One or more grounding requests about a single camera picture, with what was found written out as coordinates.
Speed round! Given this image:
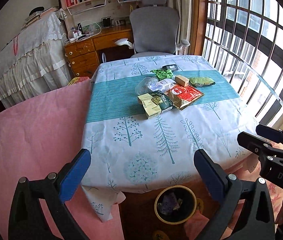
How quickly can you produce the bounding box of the yellow red box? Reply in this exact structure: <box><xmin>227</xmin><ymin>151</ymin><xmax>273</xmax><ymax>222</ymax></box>
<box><xmin>68</xmin><ymin>77</ymin><xmax>90</xmax><ymax>87</ymax></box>

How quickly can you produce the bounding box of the clear plastic container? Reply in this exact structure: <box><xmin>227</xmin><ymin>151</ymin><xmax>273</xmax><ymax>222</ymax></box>
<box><xmin>135</xmin><ymin>77</ymin><xmax>160</xmax><ymax>95</ymax></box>

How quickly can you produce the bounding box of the window with metal grille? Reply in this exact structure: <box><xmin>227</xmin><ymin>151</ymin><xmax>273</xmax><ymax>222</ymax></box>
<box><xmin>203</xmin><ymin>0</ymin><xmax>283</xmax><ymax>128</ymax></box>

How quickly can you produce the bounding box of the green crumpled wrapper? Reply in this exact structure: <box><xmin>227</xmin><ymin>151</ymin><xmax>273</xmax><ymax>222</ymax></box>
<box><xmin>151</xmin><ymin>69</ymin><xmax>174</xmax><ymax>80</ymax></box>

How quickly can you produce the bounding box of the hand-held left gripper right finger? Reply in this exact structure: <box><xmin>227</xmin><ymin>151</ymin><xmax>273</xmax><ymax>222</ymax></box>
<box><xmin>193</xmin><ymin>149</ymin><xmax>275</xmax><ymax>240</ymax></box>

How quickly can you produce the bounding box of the light green packet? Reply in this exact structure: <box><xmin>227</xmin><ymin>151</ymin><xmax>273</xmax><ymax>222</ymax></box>
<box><xmin>188</xmin><ymin>76</ymin><xmax>216</xmax><ymax>87</ymax></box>

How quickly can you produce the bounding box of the green cracker box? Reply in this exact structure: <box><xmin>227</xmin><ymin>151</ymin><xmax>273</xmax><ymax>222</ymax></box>
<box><xmin>138</xmin><ymin>91</ymin><xmax>174</xmax><ymax>119</ymax></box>

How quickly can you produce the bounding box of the pink bed sheet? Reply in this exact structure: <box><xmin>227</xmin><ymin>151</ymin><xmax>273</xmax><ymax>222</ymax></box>
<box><xmin>0</xmin><ymin>79</ymin><xmax>124</xmax><ymax>240</ymax></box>

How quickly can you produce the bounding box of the grey office chair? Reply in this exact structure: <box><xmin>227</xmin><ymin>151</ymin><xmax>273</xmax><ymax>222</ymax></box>
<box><xmin>114</xmin><ymin>0</ymin><xmax>190</xmax><ymax>59</ymax></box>

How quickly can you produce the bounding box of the wooden desk with drawers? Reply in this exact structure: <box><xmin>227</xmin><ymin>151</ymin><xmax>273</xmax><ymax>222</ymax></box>
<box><xmin>64</xmin><ymin>25</ymin><xmax>134</xmax><ymax>78</ymax></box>

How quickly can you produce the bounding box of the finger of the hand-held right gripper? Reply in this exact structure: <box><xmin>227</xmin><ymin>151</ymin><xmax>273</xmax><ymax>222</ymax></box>
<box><xmin>256</xmin><ymin>124</ymin><xmax>283</xmax><ymax>153</ymax></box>
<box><xmin>237</xmin><ymin>131</ymin><xmax>283</xmax><ymax>166</ymax></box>

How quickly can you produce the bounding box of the white blue packet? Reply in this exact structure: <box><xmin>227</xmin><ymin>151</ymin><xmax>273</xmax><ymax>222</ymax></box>
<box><xmin>154</xmin><ymin>79</ymin><xmax>177</xmax><ymax>93</ymax></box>

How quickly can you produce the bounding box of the yellow rimmed dark waste bin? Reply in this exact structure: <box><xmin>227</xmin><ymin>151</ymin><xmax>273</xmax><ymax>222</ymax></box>
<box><xmin>155</xmin><ymin>185</ymin><xmax>197</xmax><ymax>225</ymax></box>

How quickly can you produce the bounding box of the small black box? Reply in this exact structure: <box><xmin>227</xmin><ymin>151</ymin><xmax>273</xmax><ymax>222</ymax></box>
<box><xmin>162</xmin><ymin>64</ymin><xmax>179</xmax><ymax>72</ymax></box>

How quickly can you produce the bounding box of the small tan box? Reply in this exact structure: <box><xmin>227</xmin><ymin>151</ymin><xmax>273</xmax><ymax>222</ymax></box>
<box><xmin>175</xmin><ymin>75</ymin><xmax>190</xmax><ymax>87</ymax></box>

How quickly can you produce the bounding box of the white lace furniture cover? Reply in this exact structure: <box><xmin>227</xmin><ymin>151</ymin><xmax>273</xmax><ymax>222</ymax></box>
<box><xmin>0</xmin><ymin>9</ymin><xmax>72</xmax><ymax>108</ymax></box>

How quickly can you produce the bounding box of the tree print tablecloth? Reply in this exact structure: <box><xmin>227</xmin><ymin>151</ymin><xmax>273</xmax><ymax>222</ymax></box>
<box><xmin>81</xmin><ymin>54</ymin><xmax>260</xmax><ymax>222</ymax></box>

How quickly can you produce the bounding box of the person's right leg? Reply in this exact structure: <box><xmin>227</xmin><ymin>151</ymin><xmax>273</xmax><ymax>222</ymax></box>
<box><xmin>183</xmin><ymin>202</ymin><xmax>244</xmax><ymax>240</ymax></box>

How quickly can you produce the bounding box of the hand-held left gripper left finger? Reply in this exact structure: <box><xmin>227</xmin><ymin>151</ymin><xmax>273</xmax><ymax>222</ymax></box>
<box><xmin>8</xmin><ymin>148</ymin><xmax>91</xmax><ymax>240</ymax></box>

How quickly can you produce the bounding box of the yellow slipper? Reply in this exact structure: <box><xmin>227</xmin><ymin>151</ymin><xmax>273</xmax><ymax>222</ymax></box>
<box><xmin>196</xmin><ymin>198</ymin><xmax>205</xmax><ymax>215</ymax></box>
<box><xmin>152</xmin><ymin>230</ymin><xmax>172</xmax><ymax>240</ymax></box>

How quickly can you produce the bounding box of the red silver snack bag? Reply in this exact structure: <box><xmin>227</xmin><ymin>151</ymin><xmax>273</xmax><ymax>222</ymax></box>
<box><xmin>165</xmin><ymin>84</ymin><xmax>205</xmax><ymax>110</ymax></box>

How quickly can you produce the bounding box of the stack of books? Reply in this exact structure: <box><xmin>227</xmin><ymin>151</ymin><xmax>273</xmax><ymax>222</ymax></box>
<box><xmin>21</xmin><ymin>6</ymin><xmax>59</xmax><ymax>29</ymax></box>

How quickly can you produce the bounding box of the white power strip with cables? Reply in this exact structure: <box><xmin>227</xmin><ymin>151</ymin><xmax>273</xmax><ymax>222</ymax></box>
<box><xmin>68</xmin><ymin>22</ymin><xmax>102</xmax><ymax>43</ymax></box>

